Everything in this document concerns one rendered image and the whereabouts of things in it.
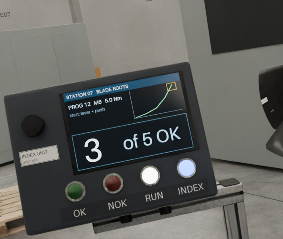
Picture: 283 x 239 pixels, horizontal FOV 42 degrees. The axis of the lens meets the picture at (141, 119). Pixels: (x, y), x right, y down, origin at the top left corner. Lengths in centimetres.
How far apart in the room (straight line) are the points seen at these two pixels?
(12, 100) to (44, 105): 4
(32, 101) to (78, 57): 615
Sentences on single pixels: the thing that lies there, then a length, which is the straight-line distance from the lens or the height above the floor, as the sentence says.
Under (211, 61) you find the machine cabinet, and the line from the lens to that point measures 387.
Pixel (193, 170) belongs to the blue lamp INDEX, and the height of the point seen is 111.
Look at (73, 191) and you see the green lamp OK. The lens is 49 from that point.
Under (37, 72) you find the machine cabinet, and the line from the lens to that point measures 634.
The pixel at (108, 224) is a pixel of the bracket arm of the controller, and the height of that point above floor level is 104.
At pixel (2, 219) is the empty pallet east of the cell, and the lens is 347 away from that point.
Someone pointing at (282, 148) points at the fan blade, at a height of 96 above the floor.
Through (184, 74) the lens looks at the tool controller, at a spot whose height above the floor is 124.
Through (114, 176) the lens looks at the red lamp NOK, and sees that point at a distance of 49.
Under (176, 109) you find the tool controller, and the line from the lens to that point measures 51.
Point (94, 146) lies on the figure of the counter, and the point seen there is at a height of 117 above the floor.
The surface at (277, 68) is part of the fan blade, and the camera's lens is 136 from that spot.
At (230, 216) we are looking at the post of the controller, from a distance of 61.
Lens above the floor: 127
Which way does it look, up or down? 9 degrees down
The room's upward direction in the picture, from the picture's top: 10 degrees counter-clockwise
